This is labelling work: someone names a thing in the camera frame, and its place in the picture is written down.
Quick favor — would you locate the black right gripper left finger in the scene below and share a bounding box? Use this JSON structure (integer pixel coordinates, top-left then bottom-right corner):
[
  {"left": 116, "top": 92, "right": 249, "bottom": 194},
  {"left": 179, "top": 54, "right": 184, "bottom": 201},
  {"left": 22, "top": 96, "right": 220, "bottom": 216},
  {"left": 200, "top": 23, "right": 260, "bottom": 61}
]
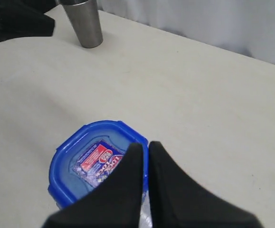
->
[{"left": 43, "top": 143, "right": 143, "bottom": 228}]

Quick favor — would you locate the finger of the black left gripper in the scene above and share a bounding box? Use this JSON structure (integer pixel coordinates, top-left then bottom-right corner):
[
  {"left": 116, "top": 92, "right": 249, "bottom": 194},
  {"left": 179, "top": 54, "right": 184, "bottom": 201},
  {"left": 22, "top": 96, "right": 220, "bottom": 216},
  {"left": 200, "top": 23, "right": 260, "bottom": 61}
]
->
[{"left": 0, "top": 0, "right": 56, "bottom": 42}]

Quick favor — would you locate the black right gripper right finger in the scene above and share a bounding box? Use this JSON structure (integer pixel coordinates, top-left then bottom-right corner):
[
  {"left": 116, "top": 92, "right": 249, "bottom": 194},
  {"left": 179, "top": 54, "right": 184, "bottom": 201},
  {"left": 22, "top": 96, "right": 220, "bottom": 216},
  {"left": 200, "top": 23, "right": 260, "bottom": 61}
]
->
[{"left": 148, "top": 141, "right": 262, "bottom": 228}]

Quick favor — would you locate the clear tall plastic container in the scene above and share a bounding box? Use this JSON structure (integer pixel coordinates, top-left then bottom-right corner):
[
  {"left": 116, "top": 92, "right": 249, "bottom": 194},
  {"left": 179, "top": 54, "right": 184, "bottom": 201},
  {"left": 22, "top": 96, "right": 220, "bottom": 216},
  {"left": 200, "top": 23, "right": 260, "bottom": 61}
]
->
[{"left": 139, "top": 186, "right": 152, "bottom": 228}]

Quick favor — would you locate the blue plastic lid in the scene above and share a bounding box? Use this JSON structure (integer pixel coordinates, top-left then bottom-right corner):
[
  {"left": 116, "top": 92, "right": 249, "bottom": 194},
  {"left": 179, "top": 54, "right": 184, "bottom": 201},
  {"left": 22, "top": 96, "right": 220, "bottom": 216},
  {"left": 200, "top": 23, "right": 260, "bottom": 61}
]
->
[{"left": 48, "top": 120, "right": 148, "bottom": 209}]

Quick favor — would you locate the stainless steel cup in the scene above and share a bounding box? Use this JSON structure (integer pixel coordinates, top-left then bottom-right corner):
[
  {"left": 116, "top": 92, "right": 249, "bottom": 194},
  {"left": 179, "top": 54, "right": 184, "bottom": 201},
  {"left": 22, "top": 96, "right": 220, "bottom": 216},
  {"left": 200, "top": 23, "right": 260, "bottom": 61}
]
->
[{"left": 60, "top": 0, "right": 103, "bottom": 48}]

